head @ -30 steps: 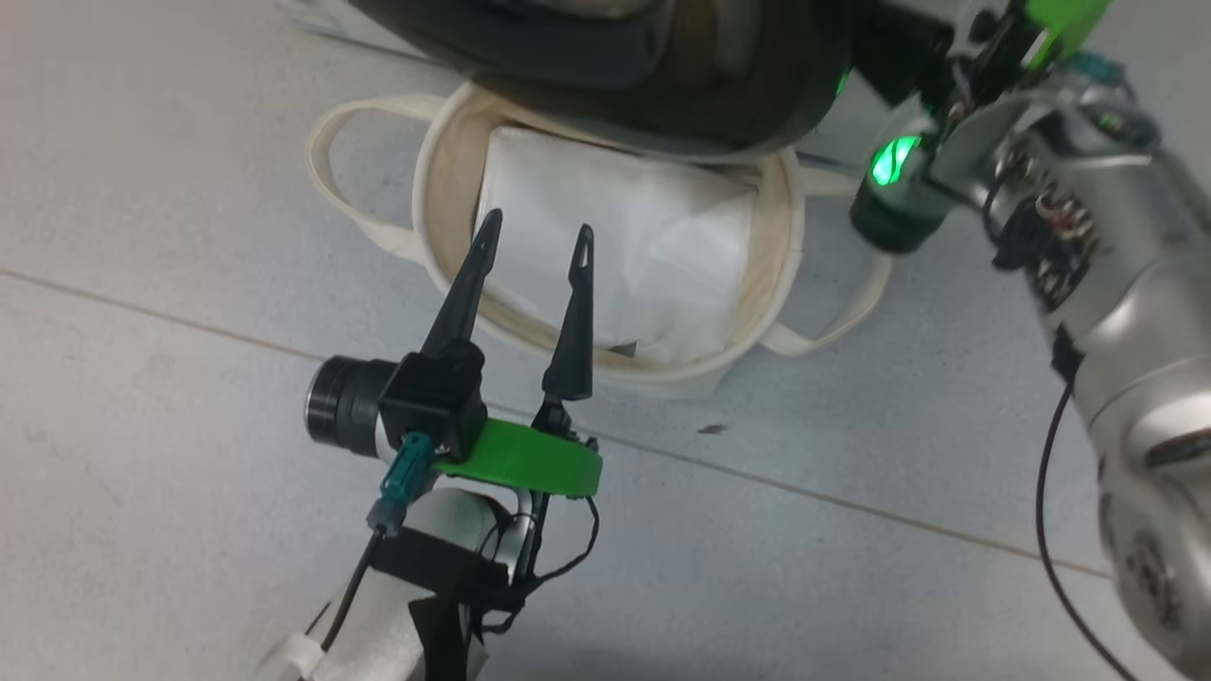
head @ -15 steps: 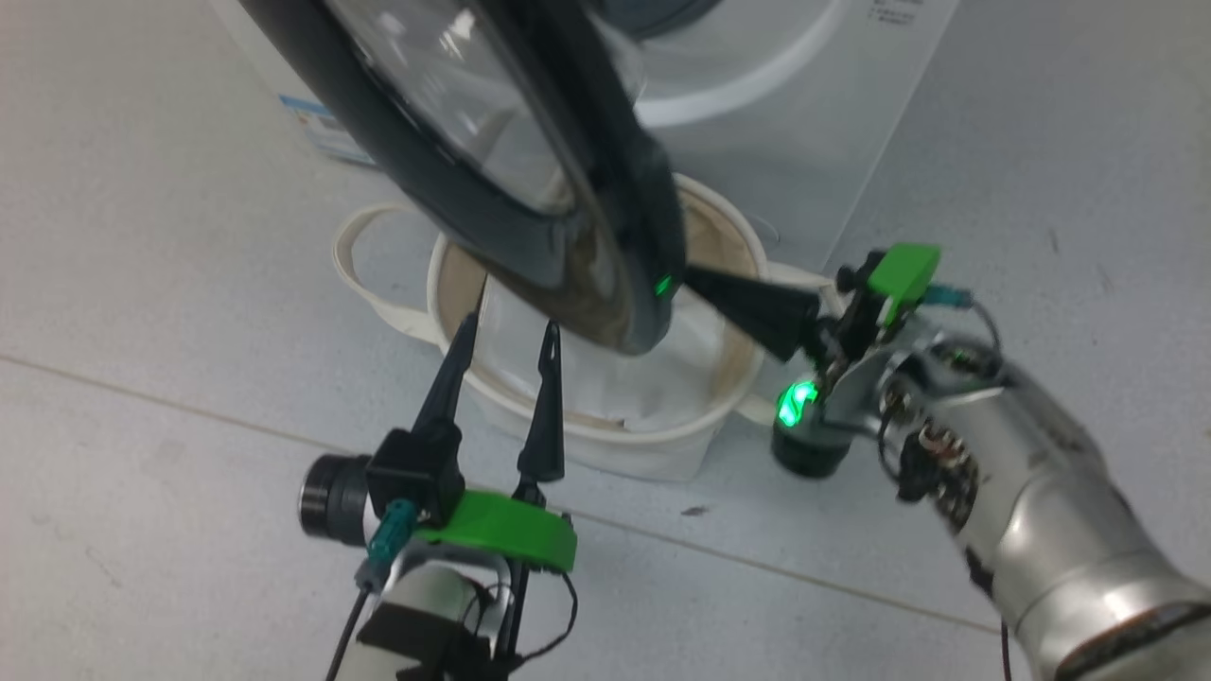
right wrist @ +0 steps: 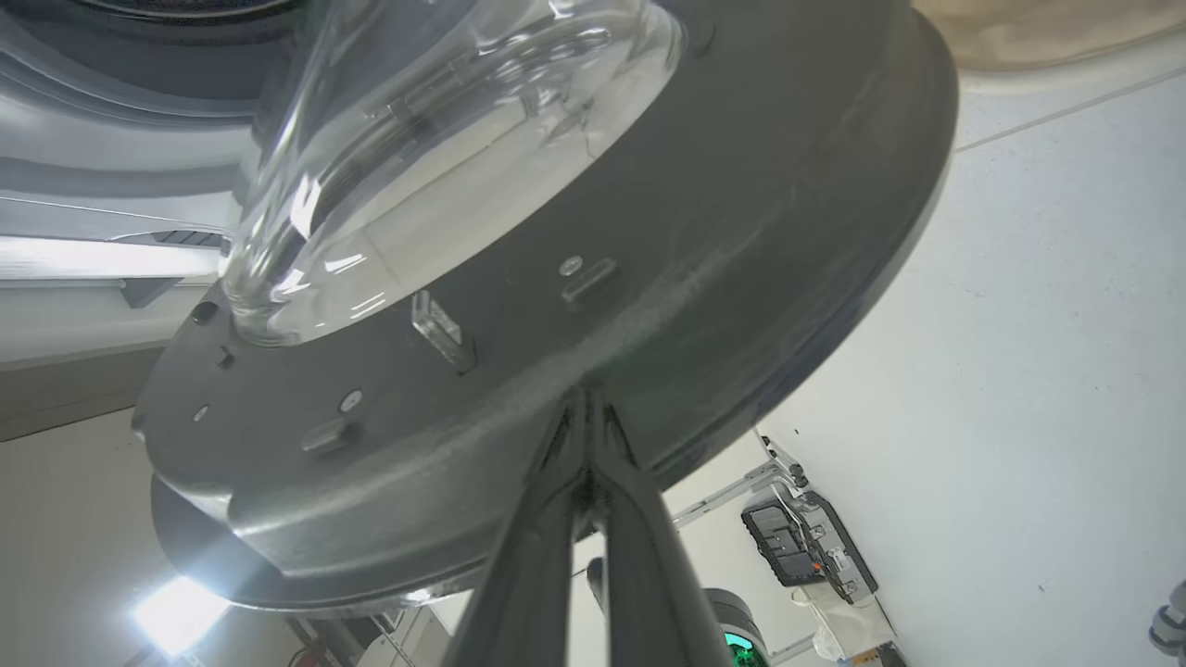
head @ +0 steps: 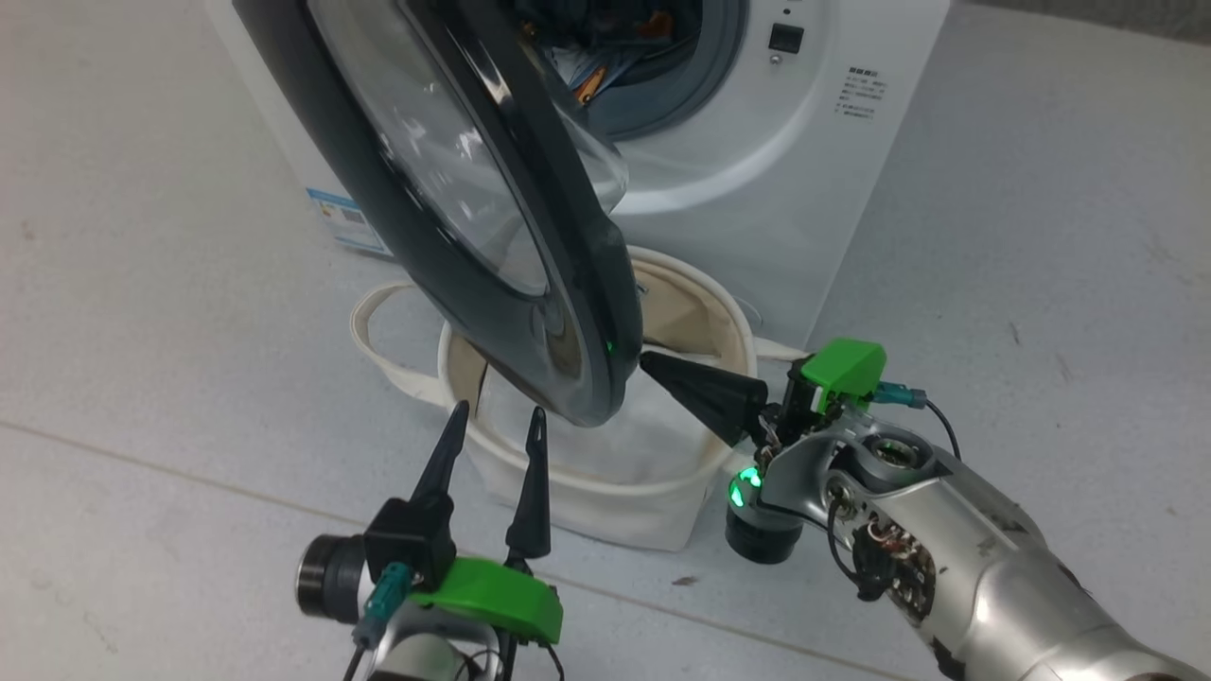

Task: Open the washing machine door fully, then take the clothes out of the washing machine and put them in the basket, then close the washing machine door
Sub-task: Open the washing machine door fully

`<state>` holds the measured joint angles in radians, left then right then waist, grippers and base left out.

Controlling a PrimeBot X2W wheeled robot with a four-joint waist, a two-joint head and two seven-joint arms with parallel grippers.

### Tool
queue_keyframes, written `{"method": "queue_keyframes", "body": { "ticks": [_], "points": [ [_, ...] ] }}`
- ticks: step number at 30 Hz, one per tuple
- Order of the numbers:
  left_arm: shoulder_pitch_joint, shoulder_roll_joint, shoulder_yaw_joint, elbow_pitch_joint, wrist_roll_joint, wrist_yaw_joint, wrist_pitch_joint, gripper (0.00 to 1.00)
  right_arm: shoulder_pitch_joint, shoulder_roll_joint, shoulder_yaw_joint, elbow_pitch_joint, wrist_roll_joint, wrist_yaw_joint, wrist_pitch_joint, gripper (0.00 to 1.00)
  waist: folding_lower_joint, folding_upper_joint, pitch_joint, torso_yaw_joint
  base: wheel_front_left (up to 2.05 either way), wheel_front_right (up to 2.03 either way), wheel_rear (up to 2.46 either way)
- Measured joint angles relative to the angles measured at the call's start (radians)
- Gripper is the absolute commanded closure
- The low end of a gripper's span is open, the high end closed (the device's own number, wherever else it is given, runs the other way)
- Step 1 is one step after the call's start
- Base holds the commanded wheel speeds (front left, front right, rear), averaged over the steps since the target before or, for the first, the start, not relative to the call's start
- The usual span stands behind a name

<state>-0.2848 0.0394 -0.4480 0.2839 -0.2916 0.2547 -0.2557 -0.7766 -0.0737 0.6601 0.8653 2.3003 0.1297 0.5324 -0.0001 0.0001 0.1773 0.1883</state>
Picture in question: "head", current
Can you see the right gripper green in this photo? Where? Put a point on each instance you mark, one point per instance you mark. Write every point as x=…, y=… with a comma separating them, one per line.
x=847, y=369

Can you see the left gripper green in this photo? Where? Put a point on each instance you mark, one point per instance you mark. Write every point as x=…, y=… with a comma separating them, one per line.
x=492, y=596

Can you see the black round glass washer door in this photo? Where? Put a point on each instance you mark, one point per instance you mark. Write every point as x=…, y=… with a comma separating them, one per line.
x=435, y=189

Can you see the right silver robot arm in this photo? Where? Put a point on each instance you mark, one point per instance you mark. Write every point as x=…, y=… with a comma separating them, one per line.
x=993, y=558

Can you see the cream canvas laundry basket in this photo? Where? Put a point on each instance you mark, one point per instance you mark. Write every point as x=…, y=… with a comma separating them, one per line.
x=615, y=501

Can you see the white front-load washing machine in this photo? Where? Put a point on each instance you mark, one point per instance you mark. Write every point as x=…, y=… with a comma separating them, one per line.
x=757, y=189

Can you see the blue energy label sticker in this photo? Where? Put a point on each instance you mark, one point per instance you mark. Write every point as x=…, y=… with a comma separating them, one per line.
x=345, y=219

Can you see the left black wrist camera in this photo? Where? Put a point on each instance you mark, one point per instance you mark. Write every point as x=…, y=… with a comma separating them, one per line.
x=407, y=544

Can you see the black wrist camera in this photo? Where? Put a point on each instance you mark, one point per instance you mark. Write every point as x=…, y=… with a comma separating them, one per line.
x=762, y=534
x=407, y=544

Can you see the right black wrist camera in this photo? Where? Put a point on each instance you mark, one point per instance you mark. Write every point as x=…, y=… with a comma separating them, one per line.
x=762, y=534

